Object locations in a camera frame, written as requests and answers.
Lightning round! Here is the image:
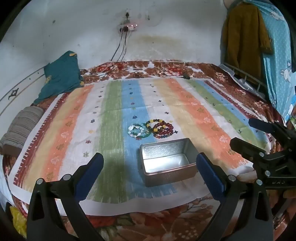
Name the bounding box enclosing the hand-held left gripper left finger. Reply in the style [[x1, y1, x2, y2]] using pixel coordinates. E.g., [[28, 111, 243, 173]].
[[26, 152, 105, 241]]

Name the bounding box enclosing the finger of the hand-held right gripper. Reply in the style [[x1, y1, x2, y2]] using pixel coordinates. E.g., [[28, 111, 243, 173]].
[[248, 118, 289, 142], [230, 137, 269, 165]]

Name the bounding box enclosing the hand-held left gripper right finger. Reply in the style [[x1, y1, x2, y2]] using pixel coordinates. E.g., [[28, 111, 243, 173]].
[[195, 152, 274, 241]]

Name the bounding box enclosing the silver metal tin box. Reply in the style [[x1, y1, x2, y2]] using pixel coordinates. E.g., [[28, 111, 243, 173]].
[[139, 138, 199, 188]]

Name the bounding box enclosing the white shell bracelet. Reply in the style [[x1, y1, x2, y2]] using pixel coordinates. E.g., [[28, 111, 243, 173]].
[[128, 124, 144, 138]]

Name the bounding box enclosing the dark red bead bracelet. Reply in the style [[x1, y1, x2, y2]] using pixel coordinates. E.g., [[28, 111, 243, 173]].
[[151, 123, 174, 139]]

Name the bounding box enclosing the multicoloured glass bead bracelet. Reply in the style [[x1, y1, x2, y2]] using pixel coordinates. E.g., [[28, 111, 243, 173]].
[[154, 130, 173, 140]]

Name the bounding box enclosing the green jade bangle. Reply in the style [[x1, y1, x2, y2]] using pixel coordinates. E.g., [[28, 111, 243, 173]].
[[136, 126, 153, 140]]

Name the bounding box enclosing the yellow and dark bead bracelet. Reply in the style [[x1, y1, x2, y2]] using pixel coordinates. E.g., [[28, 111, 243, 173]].
[[146, 119, 167, 135]]

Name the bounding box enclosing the metal rack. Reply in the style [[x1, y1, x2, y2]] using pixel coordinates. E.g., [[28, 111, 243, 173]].
[[220, 62, 269, 98]]

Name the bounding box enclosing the pastel striped cloth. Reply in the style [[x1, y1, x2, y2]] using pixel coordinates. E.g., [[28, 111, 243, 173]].
[[8, 77, 278, 215]]

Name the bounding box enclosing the blue printed curtain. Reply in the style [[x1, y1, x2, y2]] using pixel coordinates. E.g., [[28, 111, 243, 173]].
[[247, 0, 296, 121]]

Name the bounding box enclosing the grey striped pillow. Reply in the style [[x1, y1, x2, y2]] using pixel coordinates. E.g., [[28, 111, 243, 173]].
[[0, 106, 44, 156]]

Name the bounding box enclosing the mustard hanging garment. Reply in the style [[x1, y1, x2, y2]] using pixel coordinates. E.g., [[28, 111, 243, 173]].
[[222, 2, 273, 77]]

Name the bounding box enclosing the yellow bag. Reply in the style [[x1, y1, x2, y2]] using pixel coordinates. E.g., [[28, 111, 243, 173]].
[[9, 205, 28, 238]]

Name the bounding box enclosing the teal garment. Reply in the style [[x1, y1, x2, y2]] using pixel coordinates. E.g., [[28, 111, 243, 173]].
[[33, 50, 85, 106]]

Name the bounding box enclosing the white bed headboard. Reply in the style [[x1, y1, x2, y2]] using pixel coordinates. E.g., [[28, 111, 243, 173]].
[[0, 66, 47, 116]]

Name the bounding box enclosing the white power strip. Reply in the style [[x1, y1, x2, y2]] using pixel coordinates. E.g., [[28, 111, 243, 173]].
[[117, 22, 139, 33]]

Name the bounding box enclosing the black cable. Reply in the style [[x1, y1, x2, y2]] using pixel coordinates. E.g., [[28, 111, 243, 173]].
[[118, 30, 128, 62], [110, 30, 123, 62]]

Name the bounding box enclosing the clear wall hook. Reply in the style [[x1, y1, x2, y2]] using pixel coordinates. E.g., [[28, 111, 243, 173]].
[[144, 10, 161, 27]]

